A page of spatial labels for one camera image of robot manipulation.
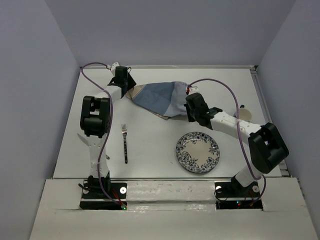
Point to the black-handled fork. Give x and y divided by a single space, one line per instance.
124 135

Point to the black-handled steak knife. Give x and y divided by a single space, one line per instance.
84 140

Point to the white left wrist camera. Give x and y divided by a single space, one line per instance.
112 67

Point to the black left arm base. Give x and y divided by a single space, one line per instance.
103 194

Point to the green mug white inside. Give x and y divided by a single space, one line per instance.
244 114

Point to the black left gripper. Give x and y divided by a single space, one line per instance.
131 82

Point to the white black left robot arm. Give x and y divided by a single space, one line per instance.
97 116

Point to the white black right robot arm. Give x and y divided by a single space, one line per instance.
266 146

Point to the blue floral plate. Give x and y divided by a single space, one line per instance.
197 152

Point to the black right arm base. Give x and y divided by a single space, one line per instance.
231 195

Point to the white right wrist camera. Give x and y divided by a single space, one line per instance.
192 90

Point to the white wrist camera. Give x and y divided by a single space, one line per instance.
112 67
192 90

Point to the blue patchwork cloth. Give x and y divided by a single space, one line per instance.
164 99

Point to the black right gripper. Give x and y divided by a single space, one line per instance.
190 118

